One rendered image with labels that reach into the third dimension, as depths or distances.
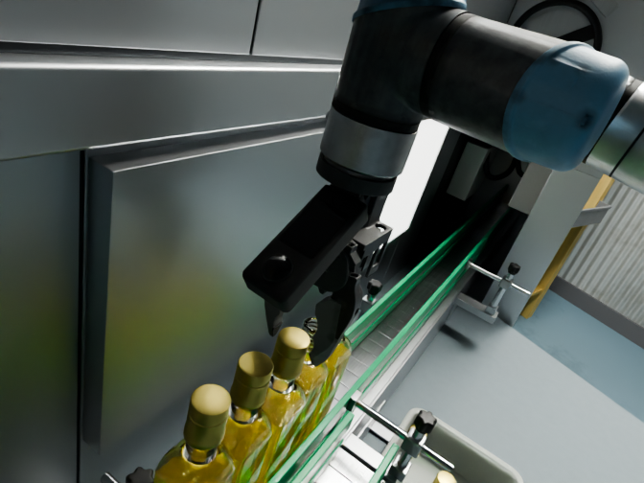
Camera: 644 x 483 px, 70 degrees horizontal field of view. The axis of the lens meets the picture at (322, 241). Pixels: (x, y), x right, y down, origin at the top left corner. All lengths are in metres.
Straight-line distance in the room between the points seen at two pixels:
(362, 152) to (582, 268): 3.41
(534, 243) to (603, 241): 2.23
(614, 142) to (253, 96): 0.32
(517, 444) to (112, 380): 0.88
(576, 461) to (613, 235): 2.55
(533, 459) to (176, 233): 0.91
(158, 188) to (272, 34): 0.20
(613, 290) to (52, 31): 3.57
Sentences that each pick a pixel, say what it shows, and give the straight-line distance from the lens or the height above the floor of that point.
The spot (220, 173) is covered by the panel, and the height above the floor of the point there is 1.30.
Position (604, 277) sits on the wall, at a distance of 3.70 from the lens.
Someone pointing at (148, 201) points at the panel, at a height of 1.29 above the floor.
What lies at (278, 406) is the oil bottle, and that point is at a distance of 0.53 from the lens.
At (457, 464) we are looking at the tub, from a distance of 0.99.
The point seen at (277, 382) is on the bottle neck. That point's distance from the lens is 0.52.
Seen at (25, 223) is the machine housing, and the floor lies 1.27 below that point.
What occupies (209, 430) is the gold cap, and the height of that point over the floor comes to 1.14.
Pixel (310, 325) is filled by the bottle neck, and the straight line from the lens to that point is 0.56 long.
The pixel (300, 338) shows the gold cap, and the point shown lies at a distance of 0.49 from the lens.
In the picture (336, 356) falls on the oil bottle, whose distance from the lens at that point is 0.61.
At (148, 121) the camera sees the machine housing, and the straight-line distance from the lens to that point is 0.40.
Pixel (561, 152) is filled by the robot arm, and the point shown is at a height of 1.43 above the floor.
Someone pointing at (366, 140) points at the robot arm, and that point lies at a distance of 0.37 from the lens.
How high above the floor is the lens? 1.48
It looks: 28 degrees down
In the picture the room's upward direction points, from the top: 17 degrees clockwise
